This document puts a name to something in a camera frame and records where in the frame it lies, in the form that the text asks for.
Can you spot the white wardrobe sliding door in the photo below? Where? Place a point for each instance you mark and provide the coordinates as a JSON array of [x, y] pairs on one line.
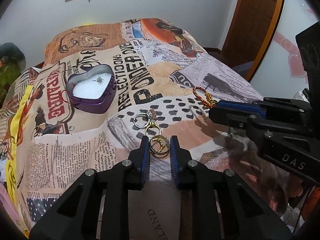
[[281, 73]]

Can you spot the printed newspaper pattern bedspread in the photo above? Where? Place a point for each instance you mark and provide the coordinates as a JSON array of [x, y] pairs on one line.
[[46, 143]]

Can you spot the green patterned cloth pile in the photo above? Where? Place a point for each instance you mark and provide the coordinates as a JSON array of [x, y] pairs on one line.
[[9, 73]]

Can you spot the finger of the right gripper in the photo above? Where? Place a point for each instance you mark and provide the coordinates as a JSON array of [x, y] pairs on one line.
[[237, 106], [235, 117]]

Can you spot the grey plush pillow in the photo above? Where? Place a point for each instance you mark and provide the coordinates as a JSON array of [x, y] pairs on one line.
[[10, 52]]

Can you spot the purple heart-shaped tin box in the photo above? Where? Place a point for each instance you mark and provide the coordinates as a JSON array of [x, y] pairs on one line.
[[92, 91]]

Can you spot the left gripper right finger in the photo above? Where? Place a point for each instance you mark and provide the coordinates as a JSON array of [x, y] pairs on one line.
[[223, 205]]

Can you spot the brown wooden door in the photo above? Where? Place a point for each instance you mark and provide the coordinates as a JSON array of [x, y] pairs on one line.
[[252, 28]]

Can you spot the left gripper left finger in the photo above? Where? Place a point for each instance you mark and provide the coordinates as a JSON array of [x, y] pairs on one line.
[[97, 200]]

